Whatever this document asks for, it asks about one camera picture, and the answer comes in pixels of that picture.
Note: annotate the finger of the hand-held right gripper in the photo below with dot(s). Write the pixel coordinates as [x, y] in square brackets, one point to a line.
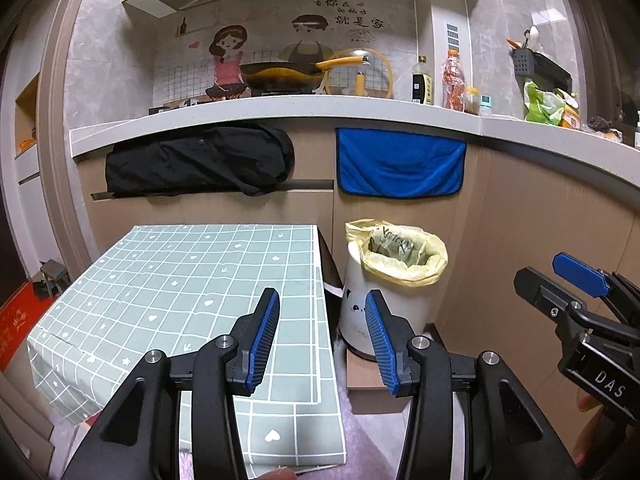
[545, 292]
[582, 272]

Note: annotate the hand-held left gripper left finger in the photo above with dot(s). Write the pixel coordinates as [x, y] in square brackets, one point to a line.
[262, 340]

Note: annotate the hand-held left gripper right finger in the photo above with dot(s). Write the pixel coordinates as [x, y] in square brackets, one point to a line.
[377, 345]

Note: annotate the white trash bin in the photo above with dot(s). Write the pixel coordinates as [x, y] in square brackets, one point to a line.
[352, 310]

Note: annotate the yellow bin liner bag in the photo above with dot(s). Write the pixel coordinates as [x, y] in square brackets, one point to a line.
[430, 265]

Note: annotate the person's right hand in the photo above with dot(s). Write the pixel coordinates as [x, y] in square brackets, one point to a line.
[592, 447]

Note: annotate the beige base cabinet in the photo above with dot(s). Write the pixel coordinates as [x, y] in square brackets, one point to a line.
[525, 220]

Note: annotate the green checked tablecloth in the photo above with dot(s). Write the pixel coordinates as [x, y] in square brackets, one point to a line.
[165, 285]

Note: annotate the white plastic bottle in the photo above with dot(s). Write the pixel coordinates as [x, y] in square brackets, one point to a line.
[637, 130]

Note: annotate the yellow food package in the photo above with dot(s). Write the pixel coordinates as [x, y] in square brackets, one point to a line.
[572, 117]

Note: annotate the green plastic bag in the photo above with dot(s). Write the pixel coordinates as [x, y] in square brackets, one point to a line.
[542, 105]

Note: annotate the blue towel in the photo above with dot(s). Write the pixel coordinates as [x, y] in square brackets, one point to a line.
[400, 165]

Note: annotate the black cloth bag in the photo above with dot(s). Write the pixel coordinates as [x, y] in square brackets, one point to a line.
[200, 160]

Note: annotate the teal kitchen timer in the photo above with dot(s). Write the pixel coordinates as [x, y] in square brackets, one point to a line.
[485, 105]

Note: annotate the black utensil holder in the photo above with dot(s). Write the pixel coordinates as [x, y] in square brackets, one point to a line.
[552, 72]

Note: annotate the grey utensil holder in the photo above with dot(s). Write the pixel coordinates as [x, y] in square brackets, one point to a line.
[522, 62]

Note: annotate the small grey stand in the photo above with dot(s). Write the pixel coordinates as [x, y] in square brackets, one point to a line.
[50, 277]

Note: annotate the plastic bottle of red chilies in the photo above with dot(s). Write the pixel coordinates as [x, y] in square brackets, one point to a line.
[454, 80]

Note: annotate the grey kitchen countertop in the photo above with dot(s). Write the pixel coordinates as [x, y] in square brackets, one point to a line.
[325, 112]

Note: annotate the orange utensil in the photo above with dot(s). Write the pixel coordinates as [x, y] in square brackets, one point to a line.
[514, 43]

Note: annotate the white spoon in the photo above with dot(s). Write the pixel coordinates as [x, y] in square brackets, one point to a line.
[534, 36]

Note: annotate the dark sauce bottle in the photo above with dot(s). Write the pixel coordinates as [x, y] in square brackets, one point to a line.
[421, 85]

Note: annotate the black gas stove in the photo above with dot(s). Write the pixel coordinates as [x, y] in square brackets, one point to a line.
[200, 102]

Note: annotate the red printed box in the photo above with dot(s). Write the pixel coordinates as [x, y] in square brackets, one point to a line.
[12, 330]

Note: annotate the glass wok lid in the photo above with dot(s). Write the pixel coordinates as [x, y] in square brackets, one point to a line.
[375, 72]

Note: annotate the white pipe casing with grille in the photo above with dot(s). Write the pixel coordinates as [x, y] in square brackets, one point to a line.
[447, 15]

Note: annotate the cartoon wall sticker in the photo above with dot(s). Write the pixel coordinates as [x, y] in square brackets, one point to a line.
[270, 35]

